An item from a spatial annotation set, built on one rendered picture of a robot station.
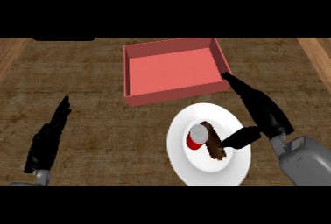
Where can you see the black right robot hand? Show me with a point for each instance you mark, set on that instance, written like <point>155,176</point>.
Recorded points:
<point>262,108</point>

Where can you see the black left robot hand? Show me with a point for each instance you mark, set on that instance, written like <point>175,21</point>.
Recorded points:
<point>47,140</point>

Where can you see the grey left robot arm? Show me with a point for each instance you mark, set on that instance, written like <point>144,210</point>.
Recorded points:
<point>36,179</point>

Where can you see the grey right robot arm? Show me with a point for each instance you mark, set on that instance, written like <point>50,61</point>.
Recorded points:
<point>302,162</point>

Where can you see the white round plate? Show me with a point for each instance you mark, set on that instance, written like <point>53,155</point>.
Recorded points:
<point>208,144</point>

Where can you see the red can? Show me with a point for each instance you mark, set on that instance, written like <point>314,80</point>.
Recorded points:
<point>197,137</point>

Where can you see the red open cardboard box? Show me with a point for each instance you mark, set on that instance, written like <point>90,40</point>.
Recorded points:
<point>175,71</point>

